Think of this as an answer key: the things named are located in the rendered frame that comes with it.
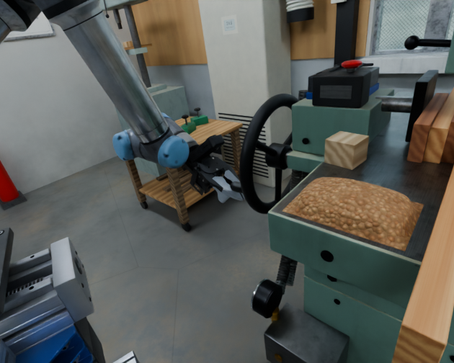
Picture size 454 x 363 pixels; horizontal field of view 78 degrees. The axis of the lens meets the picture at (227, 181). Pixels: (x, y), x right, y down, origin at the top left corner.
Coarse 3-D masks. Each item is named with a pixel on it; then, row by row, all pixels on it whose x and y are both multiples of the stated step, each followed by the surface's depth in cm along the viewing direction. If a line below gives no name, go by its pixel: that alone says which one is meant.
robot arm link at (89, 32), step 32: (32, 0) 44; (64, 0) 42; (96, 0) 45; (64, 32) 48; (96, 32) 47; (96, 64) 50; (128, 64) 52; (128, 96) 54; (160, 128) 60; (160, 160) 63
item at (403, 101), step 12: (432, 72) 43; (420, 84) 39; (432, 84) 42; (384, 96) 46; (420, 96) 39; (432, 96) 45; (384, 108) 46; (396, 108) 45; (408, 108) 44; (420, 108) 40; (408, 132) 42
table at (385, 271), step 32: (448, 96) 62; (384, 128) 50; (288, 160) 54; (320, 160) 49; (384, 160) 40; (416, 192) 32; (288, 224) 31; (320, 224) 30; (416, 224) 28; (288, 256) 34; (320, 256) 30; (352, 256) 28; (384, 256) 25; (416, 256) 24; (384, 288) 27
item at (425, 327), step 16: (448, 192) 25; (448, 208) 23; (448, 224) 21; (432, 240) 20; (448, 240) 20; (432, 256) 19; (448, 256) 19; (432, 272) 18; (448, 272) 18; (416, 288) 17; (432, 288) 17; (448, 288) 17; (416, 304) 16; (432, 304) 16; (448, 304) 16; (416, 320) 15; (432, 320) 15; (448, 320) 15; (400, 336) 16; (416, 336) 15; (432, 336) 14; (400, 352) 16; (416, 352) 16; (432, 352) 15
